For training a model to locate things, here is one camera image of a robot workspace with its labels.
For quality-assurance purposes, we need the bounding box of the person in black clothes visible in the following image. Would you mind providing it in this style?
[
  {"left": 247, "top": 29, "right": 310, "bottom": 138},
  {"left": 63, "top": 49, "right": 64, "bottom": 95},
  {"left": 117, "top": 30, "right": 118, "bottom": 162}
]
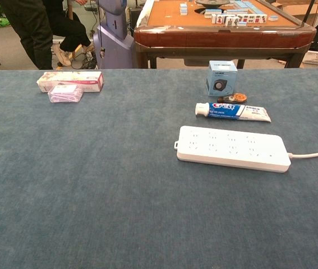
[{"left": 0, "top": 0, "right": 92, "bottom": 71}]

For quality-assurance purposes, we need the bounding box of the white power strip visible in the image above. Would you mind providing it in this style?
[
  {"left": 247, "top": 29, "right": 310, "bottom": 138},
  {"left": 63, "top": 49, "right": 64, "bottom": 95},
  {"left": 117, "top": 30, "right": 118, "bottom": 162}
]
[{"left": 174, "top": 125, "right": 292, "bottom": 174}]

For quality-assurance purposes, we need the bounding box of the light blue speaker box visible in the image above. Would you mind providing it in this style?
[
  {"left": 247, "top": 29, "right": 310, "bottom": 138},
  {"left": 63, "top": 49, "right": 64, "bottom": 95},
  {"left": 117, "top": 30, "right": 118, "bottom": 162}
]
[{"left": 206, "top": 60, "right": 238, "bottom": 97}]

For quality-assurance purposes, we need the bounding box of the hanging black cable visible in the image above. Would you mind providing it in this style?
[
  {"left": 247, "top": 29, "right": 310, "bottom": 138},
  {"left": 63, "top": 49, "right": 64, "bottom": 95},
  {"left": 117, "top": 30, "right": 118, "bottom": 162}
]
[{"left": 96, "top": 0, "right": 105, "bottom": 59}]

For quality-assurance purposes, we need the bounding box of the long pink white carton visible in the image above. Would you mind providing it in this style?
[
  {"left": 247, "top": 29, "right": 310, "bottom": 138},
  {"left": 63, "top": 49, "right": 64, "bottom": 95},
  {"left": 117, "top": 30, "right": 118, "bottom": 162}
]
[{"left": 36, "top": 71, "right": 104, "bottom": 93}]

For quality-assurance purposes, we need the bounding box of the long row of blue tiles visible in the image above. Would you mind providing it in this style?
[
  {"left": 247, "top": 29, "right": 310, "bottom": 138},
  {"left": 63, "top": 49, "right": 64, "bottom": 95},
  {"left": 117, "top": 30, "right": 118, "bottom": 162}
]
[{"left": 231, "top": 0, "right": 265, "bottom": 16}]

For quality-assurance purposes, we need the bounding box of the row of standing mahjong tiles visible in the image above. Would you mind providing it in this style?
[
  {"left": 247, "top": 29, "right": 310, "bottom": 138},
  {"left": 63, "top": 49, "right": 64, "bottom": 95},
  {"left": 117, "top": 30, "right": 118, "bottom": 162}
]
[{"left": 211, "top": 13, "right": 268, "bottom": 27}]

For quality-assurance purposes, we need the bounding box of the purple plastic packet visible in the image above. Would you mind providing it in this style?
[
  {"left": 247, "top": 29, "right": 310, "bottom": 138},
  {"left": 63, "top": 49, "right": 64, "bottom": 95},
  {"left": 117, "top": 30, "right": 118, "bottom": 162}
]
[{"left": 47, "top": 85, "right": 85, "bottom": 104}]

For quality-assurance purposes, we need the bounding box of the purple robot base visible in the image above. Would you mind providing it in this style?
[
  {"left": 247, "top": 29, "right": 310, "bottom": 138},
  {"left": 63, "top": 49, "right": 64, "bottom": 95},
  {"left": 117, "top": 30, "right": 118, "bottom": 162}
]
[{"left": 93, "top": 0, "right": 137, "bottom": 69}]

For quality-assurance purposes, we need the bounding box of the Crest toothpaste tube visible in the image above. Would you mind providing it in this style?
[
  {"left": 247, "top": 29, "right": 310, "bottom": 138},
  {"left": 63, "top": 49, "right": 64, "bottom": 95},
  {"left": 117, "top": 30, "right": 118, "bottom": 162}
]
[{"left": 195, "top": 102, "right": 272, "bottom": 123}]

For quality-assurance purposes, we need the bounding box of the white cable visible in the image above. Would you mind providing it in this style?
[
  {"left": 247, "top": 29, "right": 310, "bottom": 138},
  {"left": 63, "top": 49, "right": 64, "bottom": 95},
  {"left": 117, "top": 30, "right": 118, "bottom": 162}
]
[{"left": 287, "top": 149, "right": 318, "bottom": 159}]

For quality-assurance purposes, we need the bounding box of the orange correction tape dispenser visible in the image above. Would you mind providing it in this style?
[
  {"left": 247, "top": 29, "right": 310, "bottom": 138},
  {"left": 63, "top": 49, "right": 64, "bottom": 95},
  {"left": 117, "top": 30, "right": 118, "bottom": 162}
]
[{"left": 216, "top": 92, "right": 247, "bottom": 104}]

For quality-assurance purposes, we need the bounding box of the blue table cloth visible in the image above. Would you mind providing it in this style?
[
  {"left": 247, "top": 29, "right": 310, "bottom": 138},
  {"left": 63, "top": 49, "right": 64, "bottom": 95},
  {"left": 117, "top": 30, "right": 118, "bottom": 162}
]
[{"left": 0, "top": 68, "right": 318, "bottom": 269}]

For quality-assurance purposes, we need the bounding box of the brown mahjong table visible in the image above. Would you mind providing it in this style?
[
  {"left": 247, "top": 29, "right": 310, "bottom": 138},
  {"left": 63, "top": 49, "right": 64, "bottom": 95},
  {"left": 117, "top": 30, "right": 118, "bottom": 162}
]
[{"left": 133, "top": 0, "right": 317, "bottom": 69}]

